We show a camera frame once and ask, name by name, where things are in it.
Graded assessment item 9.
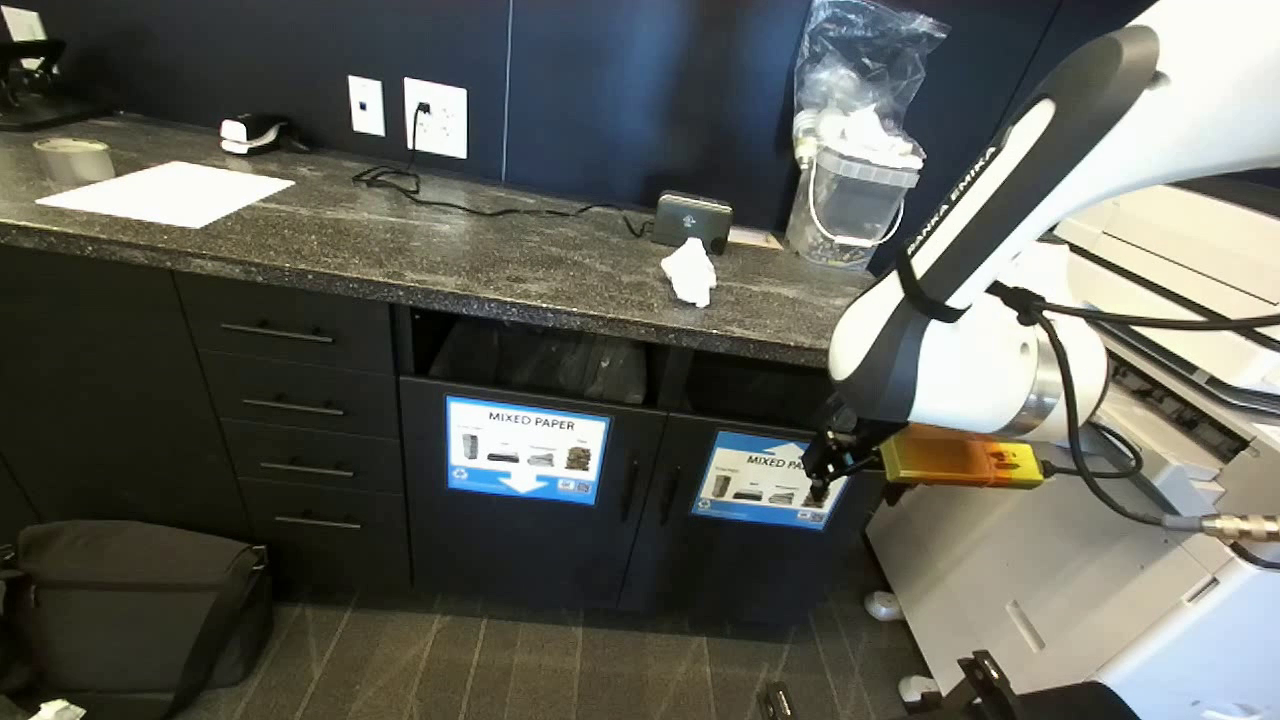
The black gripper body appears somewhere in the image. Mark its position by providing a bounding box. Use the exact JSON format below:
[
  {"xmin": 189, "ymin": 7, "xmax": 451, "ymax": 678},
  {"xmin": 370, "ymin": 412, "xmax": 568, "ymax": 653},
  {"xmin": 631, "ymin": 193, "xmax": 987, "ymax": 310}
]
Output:
[{"xmin": 817, "ymin": 407, "xmax": 893, "ymax": 477}]

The mixed paper sign up arrow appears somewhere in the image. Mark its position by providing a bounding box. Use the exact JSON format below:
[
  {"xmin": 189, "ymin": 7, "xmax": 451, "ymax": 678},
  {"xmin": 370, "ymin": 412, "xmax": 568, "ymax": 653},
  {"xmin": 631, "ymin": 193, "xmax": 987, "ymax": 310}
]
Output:
[{"xmin": 690, "ymin": 428, "xmax": 853, "ymax": 535}]

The mixed paper sign down arrow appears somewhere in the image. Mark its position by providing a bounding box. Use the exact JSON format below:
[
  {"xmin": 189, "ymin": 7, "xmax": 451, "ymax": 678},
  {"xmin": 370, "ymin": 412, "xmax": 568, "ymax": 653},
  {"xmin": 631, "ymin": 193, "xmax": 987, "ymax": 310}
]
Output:
[{"xmin": 440, "ymin": 390, "xmax": 613, "ymax": 510}]

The flat beige card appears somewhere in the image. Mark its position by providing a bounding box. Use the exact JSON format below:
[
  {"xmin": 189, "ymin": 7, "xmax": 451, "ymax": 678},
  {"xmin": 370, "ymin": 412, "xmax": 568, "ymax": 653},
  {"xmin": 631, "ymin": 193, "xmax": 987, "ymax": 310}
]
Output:
[{"xmin": 723, "ymin": 222, "xmax": 787, "ymax": 255}]

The large grey office printer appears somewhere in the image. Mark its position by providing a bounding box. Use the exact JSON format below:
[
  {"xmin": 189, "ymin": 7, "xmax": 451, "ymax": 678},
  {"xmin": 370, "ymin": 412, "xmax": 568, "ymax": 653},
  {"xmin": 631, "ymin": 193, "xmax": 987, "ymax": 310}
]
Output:
[{"xmin": 859, "ymin": 177, "xmax": 1280, "ymax": 720}]

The small crumpled white paper ball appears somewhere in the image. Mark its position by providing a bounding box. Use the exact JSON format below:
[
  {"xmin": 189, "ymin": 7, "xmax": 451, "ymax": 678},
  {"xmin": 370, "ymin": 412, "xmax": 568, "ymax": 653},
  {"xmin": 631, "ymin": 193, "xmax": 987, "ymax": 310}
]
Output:
[{"xmin": 658, "ymin": 237, "xmax": 723, "ymax": 317}]

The small black box device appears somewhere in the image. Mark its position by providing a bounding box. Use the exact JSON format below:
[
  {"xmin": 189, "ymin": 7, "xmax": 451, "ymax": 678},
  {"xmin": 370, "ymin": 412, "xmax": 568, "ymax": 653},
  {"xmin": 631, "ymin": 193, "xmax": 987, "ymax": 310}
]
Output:
[{"xmin": 653, "ymin": 188, "xmax": 737, "ymax": 255}]

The white power adapter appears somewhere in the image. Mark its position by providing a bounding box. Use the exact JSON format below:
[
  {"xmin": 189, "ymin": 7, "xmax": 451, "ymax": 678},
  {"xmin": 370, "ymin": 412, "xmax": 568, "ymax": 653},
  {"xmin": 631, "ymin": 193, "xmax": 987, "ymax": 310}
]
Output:
[{"xmin": 215, "ymin": 113, "xmax": 291, "ymax": 158}]

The black fabric bag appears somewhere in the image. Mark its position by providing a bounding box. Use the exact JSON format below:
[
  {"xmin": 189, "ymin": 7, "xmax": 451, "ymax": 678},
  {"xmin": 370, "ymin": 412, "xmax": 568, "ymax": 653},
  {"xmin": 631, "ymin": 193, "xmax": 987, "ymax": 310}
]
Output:
[{"xmin": 0, "ymin": 515, "xmax": 281, "ymax": 720}]

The dark cabinet with granite counter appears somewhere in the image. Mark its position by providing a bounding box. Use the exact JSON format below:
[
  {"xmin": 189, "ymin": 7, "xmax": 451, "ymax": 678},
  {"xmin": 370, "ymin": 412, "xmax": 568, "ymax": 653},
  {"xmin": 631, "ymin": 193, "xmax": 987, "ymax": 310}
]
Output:
[{"xmin": 0, "ymin": 113, "xmax": 886, "ymax": 632}]

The flat white paper sheet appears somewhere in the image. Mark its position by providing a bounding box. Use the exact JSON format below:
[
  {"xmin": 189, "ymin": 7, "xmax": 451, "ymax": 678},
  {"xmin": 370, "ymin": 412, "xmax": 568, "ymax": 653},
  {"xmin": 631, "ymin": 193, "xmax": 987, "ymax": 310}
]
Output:
[{"xmin": 38, "ymin": 156, "xmax": 302, "ymax": 237}]

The grey tape roll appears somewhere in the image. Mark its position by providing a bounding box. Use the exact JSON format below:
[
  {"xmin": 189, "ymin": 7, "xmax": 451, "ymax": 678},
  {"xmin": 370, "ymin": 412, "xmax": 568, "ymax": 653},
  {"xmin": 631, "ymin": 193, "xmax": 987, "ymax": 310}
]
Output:
[{"xmin": 28, "ymin": 137, "xmax": 120, "ymax": 182}]

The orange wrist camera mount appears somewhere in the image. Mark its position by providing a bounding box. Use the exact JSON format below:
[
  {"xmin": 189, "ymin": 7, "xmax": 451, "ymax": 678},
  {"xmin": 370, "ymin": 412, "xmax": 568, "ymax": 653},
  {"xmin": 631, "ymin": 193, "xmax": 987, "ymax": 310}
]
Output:
[{"xmin": 875, "ymin": 424, "xmax": 1047, "ymax": 490}]

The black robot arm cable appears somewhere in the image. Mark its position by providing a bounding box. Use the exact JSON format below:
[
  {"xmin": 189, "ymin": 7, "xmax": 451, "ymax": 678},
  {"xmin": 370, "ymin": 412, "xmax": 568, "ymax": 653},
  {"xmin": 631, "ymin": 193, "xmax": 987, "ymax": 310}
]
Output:
[{"xmin": 986, "ymin": 274, "xmax": 1280, "ymax": 545}]

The clear plastic bucket with handle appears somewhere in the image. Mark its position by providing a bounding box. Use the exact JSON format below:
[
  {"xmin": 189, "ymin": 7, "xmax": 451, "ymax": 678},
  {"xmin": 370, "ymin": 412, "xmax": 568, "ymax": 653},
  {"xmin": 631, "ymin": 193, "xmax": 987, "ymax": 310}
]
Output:
[{"xmin": 779, "ymin": 108, "xmax": 927, "ymax": 271}]

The thin black counter cable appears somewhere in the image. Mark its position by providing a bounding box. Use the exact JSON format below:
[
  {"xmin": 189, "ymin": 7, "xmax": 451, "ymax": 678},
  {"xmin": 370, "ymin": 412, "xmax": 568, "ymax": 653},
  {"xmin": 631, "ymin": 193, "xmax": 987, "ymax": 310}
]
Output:
[{"xmin": 350, "ymin": 158, "xmax": 662, "ymax": 242}]

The metal drawer handle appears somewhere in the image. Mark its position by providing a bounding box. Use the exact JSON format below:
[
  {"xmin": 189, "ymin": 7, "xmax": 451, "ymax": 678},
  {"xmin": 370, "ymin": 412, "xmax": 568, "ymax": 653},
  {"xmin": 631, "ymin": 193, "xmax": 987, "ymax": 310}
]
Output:
[
  {"xmin": 272, "ymin": 510, "xmax": 370, "ymax": 535},
  {"xmin": 215, "ymin": 317, "xmax": 340, "ymax": 349},
  {"xmin": 236, "ymin": 390, "xmax": 353, "ymax": 424},
  {"xmin": 255, "ymin": 461, "xmax": 360, "ymax": 483}
]

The large white wall outlet plate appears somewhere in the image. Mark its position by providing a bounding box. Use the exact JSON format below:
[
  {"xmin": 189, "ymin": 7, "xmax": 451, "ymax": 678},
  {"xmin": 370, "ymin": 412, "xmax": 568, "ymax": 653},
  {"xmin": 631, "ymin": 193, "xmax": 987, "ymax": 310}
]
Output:
[{"xmin": 401, "ymin": 76, "xmax": 472, "ymax": 164}]

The small white wall plate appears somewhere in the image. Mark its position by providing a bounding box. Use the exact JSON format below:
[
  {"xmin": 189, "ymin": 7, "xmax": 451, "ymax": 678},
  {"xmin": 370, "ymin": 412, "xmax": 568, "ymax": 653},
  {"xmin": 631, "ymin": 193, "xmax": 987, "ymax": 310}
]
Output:
[{"xmin": 343, "ymin": 72, "xmax": 389, "ymax": 141}]

